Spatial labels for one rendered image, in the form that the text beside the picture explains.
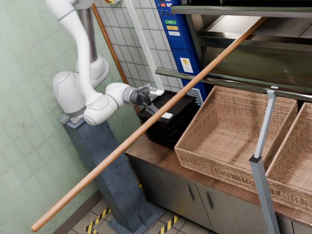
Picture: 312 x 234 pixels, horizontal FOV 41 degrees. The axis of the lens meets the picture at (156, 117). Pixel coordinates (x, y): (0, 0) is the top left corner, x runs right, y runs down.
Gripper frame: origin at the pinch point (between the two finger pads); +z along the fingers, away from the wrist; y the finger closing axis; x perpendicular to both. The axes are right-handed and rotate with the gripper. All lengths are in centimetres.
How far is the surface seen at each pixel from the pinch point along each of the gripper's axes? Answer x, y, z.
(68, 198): 62, 0, 4
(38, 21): -17, -28, -119
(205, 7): -48, -25, -5
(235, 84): -25.7, 1.9, 21.8
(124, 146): 30.3, -0.7, 3.6
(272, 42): -63, 1, 20
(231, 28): -73, 1, -13
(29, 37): -6, -22, -119
